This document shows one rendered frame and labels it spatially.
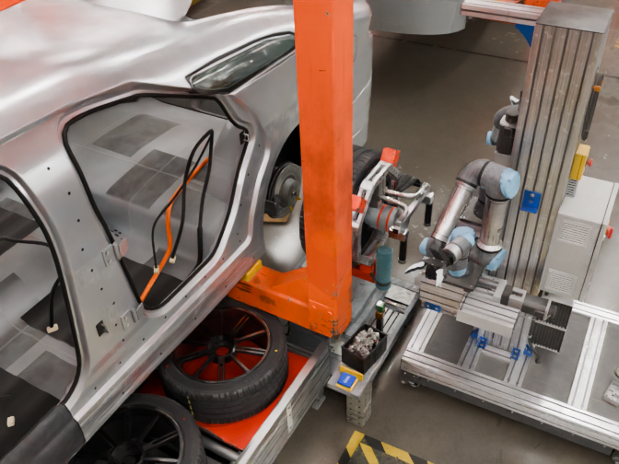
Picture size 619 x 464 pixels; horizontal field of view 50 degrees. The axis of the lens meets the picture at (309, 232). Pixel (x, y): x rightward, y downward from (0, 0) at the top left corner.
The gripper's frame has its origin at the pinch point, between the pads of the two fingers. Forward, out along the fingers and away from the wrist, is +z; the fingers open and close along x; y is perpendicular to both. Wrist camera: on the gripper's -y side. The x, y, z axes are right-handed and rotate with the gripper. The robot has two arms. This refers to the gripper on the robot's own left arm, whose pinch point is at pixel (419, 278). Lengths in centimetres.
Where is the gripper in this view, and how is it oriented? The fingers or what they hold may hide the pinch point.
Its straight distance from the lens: 266.9
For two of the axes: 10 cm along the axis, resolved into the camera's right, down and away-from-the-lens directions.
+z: -6.7, 4.9, -5.6
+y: 1.4, 8.2, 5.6
